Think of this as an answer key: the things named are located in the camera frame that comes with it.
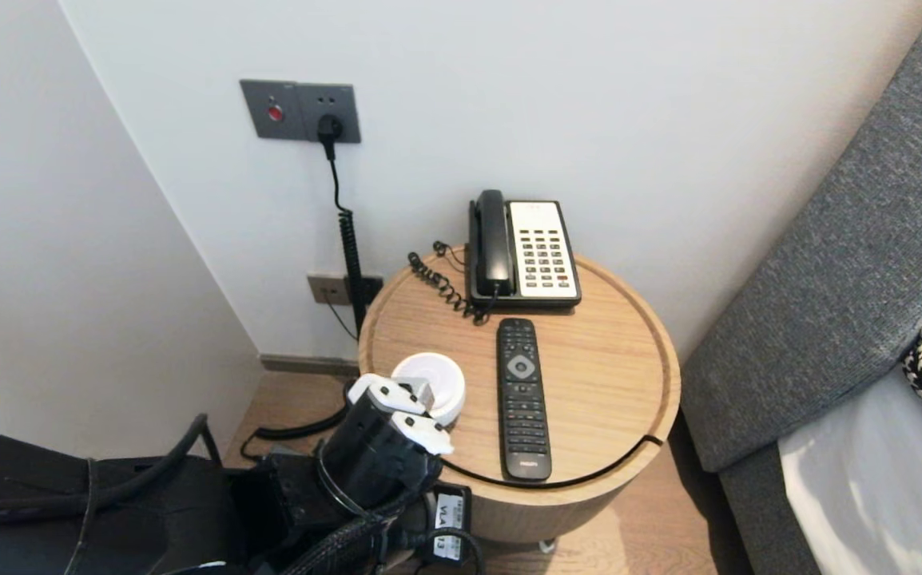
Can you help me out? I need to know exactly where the white round smart speaker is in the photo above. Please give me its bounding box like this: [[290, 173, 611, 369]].
[[391, 352, 467, 428]]

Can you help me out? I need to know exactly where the black TV remote control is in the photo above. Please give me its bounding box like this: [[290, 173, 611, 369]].
[[497, 318, 554, 482]]

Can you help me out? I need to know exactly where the round wooden nightstand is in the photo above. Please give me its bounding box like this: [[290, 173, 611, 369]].
[[359, 248, 682, 553]]

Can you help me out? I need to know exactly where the grey wooden baseboard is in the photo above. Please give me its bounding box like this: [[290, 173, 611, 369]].
[[260, 354, 362, 378]]

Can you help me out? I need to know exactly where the thin black phone line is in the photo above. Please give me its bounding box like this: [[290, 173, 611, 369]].
[[325, 299, 360, 343]]

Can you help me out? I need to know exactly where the black and cream telephone base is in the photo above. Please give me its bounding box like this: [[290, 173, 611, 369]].
[[468, 200, 583, 311]]

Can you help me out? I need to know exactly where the black telephone handset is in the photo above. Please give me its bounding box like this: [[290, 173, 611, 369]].
[[475, 190, 515, 298]]

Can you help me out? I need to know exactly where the grey upholstered bed base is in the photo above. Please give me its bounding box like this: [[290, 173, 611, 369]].
[[718, 443, 821, 575]]

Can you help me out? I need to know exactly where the black power plug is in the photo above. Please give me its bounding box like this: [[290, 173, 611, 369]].
[[316, 115, 344, 162]]

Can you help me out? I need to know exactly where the white bed sheet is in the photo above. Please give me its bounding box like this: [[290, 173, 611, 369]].
[[777, 367, 922, 575]]

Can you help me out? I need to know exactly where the grey upholstered headboard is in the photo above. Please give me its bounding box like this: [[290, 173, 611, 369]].
[[681, 0, 922, 476]]

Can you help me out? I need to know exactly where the black coiled telephone cord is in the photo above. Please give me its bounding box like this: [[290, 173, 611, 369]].
[[408, 242, 494, 326]]

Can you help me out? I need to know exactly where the beige wall data socket plate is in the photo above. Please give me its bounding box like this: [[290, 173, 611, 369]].
[[307, 274, 386, 308]]

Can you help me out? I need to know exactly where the black coiled power cable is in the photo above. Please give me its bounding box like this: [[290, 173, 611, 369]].
[[240, 160, 368, 464]]

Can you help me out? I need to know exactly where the grey wall socket panel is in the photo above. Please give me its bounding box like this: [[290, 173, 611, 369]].
[[239, 79, 363, 145]]

